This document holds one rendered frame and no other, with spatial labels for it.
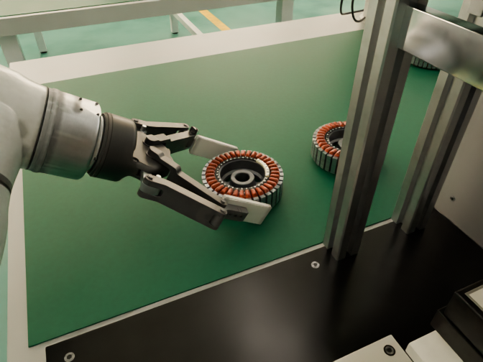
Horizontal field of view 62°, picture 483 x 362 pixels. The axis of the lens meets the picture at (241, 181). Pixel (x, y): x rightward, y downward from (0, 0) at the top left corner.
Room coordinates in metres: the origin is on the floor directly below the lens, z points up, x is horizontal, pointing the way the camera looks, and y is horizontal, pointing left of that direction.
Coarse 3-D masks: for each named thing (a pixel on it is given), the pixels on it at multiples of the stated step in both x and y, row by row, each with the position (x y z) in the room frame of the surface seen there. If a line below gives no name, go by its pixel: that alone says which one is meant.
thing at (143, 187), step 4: (140, 172) 0.36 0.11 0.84; (144, 172) 0.35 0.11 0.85; (140, 176) 0.35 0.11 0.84; (144, 176) 0.34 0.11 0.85; (156, 176) 0.34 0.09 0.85; (160, 176) 0.34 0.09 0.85; (140, 180) 0.34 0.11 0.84; (144, 184) 0.33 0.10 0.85; (140, 188) 0.33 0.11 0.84; (144, 188) 0.33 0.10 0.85; (148, 188) 0.33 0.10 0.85; (152, 188) 0.33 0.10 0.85; (156, 188) 0.33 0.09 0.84; (148, 192) 0.33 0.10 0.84; (152, 192) 0.33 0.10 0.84; (156, 192) 0.33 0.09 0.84
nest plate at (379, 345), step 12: (372, 348) 0.18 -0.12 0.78; (384, 348) 0.18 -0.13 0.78; (396, 348) 0.18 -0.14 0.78; (336, 360) 0.17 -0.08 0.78; (348, 360) 0.17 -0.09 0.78; (360, 360) 0.17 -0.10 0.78; (372, 360) 0.17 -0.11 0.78; (384, 360) 0.17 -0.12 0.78; (396, 360) 0.17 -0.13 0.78; (408, 360) 0.17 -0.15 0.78
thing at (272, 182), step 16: (224, 160) 0.46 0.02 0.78; (240, 160) 0.46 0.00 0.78; (256, 160) 0.46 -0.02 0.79; (272, 160) 0.46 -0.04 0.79; (208, 176) 0.42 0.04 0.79; (224, 176) 0.45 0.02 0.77; (240, 176) 0.44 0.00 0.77; (256, 176) 0.45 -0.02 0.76; (272, 176) 0.42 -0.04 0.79; (224, 192) 0.39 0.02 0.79; (240, 192) 0.39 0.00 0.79; (256, 192) 0.39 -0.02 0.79; (272, 192) 0.39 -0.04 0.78
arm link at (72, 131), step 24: (48, 96) 0.36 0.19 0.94; (72, 96) 0.38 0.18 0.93; (48, 120) 0.34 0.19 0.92; (72, 120) 0.35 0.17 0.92; (96, 120) 0.36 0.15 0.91; (48, 144) 0.32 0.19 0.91; (72, 144) 0.33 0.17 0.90; (96, 144) 0.35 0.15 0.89; (48, 168) 0.32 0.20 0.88; (72, 168) 0.33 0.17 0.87
